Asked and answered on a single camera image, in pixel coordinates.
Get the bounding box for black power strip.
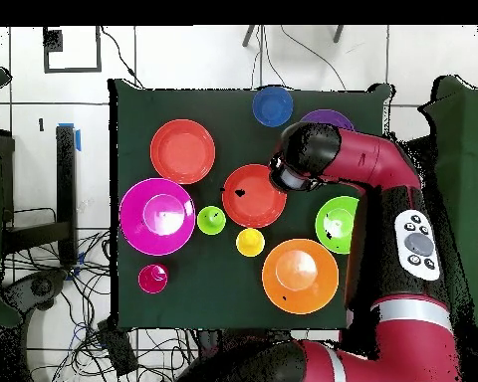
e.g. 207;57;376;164
96;317;139;377

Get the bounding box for red plastic bowl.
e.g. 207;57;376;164
149;118;217;186
221;163;288;230

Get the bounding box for purple plastic bowl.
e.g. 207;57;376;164
299;108;356;132

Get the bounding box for red plastic cup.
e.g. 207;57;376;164
137;263;169;294

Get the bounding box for green plastic cup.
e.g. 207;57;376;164
196;205;227;237

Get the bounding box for dark green tablecloth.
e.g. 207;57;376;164
108;78;393;334

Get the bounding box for green plastic bowl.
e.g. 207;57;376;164
314;195;360;256

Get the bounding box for black metal stand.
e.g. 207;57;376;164
397;132;437;224
1;124;79;268

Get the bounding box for black cable tangle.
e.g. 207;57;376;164
1;228;200;382

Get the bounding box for pink plastic bowl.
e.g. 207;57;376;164
119;177;197;257

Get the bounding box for yellow plastic cup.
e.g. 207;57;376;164
235;227;267;259

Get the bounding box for black square floor frame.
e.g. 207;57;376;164
42;26;104;75

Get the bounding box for orange plastic bowl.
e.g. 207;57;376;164
261;238;341;316

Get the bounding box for blue tape strip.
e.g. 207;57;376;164
58;122;82;152

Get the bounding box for blue plastic bowl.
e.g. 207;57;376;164
251;86;295;128

